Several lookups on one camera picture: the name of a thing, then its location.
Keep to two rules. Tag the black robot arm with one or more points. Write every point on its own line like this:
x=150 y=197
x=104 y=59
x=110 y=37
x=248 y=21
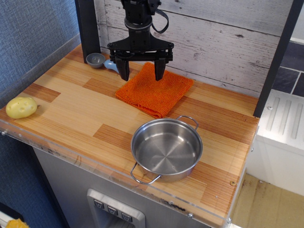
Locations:
x=138 y=14

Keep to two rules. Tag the stainless steel pot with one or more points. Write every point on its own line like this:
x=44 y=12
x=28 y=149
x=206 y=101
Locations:
x=166 y=149

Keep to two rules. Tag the white ribbed cabinet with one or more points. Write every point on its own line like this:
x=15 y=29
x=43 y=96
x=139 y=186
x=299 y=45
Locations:
x=277 y=154

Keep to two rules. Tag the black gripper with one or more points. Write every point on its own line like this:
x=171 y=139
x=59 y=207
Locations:
x=141 y=45

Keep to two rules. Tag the yellow toy potato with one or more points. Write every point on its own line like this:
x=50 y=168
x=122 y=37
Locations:
x=21 y=107

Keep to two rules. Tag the grey and blue scoop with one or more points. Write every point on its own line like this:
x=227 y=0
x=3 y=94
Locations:
x=97 y=60

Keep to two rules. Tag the yellow object bottom left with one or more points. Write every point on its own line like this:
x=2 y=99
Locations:
x=16 y=223

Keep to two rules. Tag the grey dispenser panel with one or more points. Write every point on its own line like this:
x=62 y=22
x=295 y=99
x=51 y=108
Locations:
x=111 y=213

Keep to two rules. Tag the dark frame post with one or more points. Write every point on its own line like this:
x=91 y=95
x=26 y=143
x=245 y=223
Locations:
x=279 y=54
x=87 y=23

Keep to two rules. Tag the right dark frame post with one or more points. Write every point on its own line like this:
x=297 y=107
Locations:
x=279 y=54

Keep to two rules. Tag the left dark frame post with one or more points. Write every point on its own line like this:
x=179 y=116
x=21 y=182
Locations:
x=87 y=23

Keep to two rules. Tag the orange knitted cloth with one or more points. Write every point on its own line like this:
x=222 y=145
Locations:
x=155 y=98

